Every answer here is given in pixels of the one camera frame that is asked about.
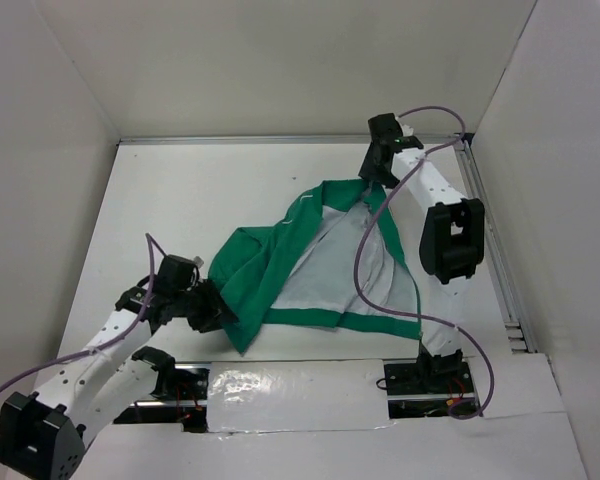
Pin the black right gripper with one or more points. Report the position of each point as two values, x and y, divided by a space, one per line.
368 168

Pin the green jacket white lining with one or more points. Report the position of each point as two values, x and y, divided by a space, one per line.
324 265

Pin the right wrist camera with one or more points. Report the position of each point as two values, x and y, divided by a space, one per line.
407 130

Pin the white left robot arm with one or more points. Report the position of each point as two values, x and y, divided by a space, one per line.
46 434

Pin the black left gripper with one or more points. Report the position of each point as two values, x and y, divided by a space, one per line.
216 311

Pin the white taped cover panel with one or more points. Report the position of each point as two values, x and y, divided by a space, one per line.
299 396

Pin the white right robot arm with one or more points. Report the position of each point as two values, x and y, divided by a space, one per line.
452 238

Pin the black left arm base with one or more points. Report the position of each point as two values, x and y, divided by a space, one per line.
183 402

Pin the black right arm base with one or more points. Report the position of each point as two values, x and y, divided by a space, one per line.
429 386

